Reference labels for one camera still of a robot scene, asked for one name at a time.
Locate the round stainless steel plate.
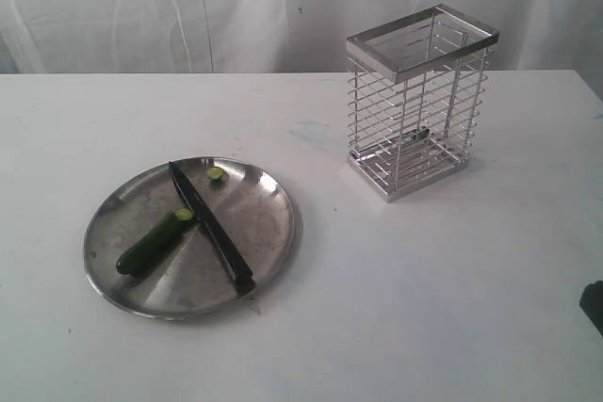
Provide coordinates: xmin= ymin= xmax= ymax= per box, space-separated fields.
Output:
xmin=83 ymin=156 xmax=299 ymax=320

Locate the black handled knife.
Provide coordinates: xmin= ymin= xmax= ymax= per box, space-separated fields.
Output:
xmin=168 ymin=162 xmax=255 ymax=295

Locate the green cucumber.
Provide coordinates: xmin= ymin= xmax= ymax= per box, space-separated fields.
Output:
xmin=116 ymin=208 xmax=194 ymax=276

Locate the white backdrop curtain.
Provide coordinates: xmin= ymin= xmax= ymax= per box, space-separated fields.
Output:
xmin=1 ymin=0 xmax=602 ymax=77

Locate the chrome wire utensil basket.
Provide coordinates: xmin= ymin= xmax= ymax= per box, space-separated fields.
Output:
xmin=346 ymin=4 xmax=499 ymax=202

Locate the small cucumber slice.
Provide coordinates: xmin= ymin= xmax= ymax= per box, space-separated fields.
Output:
xmin=206 ymin=166 xmax=227 ymax=184

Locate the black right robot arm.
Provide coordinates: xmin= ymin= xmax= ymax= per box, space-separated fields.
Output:
xmin=579 ymin=281 xmax=603 ymax=333

